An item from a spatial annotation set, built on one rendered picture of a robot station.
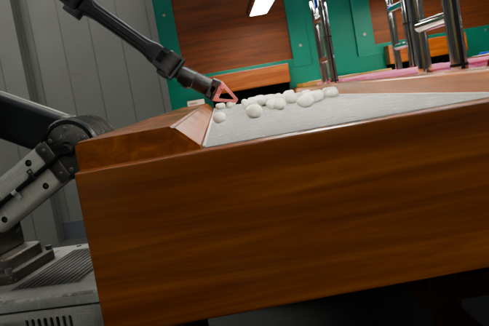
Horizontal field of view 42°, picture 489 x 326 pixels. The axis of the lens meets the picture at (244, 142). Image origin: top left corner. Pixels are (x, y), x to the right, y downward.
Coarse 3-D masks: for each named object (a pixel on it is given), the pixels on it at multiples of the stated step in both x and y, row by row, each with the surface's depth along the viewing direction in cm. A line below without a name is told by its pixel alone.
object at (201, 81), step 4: (196, 76) 201; (200, 76) 201; (204, 76) 202; (196, 80) 201; (200, 80) 201; (204, 80) 201; (208, 80) 202; (212, 80) 199; (216, 80) 199; (192, 84) 201; (196, 84) 201; (200, 84) 201; (204, 84) 201; (208, 84) 201; (192, 88) 203; (196, 88) 202; (200, 88) 201; (204, 88) 201; (208, 88) 201; (212, 88) 203; (200, 92) 203; (204, 92) 202; (208, 92) 199; (208, 96) 199
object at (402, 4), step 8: (400, 0) 185; (392, 8) 195; (400, 8) 186; (392, 16) 200; (408, 16) 185; (392, 24) 200; (408, 24) 185; (392, 32) 200; (408, 32) 185; (392, 40) 201; (408, 40) 186; (392, 48) 202; (400, 48) 195; (408, 48) 186; (400, 56) 201; (408, 56) 187; (400, 64) 201; (416, 64) 186
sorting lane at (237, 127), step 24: (360, 96) 115; (384, 96) 99; (408, 96) 86; (432, 96) 77; (456, 96) 69; (480, 96) 63; (240, 120) 103; (264, 120) 90; (288, 120) 79; (312, 120) 71; (336, 120) 65; (360, 120) 61; (216, 144) 61
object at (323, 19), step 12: (312, 0) 198; (324, 0) 184; (312, 12) 199; (324, 12) 183; (324, 24) 184; (324, 36) 185; (324, 48) 200; (324, 60) 193; (324, 72) 200; (336, 72) 186
